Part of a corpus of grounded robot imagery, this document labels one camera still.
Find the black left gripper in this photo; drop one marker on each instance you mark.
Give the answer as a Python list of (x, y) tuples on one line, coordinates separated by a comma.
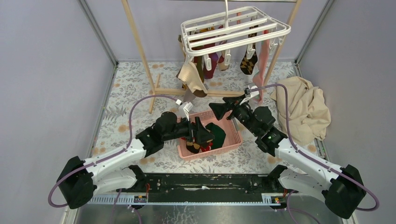
[(199, 133)]

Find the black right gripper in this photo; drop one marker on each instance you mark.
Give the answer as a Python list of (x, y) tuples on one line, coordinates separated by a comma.
[(220, 109)]

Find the brown argyle sock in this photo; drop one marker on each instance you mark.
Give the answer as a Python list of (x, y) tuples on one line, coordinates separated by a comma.
[(193, 147), (249, 60)]

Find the dark green sock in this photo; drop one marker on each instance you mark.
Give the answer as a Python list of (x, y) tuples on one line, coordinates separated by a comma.
[(219, 135)]

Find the pink plastic basket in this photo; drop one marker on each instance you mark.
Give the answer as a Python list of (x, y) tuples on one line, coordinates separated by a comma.
[(233, 138)]

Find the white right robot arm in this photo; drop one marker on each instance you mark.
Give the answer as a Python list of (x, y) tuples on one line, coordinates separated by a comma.
[(339, 188)]

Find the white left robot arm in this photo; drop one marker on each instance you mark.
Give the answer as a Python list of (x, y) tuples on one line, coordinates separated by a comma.
[(81, 179)]

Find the white plastic clip hanger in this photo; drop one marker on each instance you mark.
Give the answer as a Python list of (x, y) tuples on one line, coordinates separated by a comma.
[(224, 31)]

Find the cream sock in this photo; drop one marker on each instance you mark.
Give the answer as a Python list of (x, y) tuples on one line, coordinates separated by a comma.
[(190, 77)]

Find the pink sock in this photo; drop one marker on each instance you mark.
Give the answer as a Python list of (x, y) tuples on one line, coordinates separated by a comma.
[(258, 78)]

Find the floral patterned mat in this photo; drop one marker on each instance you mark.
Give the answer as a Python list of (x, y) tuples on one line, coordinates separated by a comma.
[(131, 84)]

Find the beige crumpled cloth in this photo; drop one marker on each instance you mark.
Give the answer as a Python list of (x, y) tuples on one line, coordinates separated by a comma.
[(305, 107)]

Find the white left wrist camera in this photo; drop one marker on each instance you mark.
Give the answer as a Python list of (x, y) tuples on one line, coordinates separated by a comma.
[(184, 108)]

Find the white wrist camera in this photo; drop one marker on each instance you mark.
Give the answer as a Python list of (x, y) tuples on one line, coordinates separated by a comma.
[(250, 92), (184, 108)]

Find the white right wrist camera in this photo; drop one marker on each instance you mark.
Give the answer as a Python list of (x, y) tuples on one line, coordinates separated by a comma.
[(250, 92)]

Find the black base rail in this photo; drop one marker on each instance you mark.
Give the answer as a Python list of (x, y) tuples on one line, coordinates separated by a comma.
[(208, 188)]

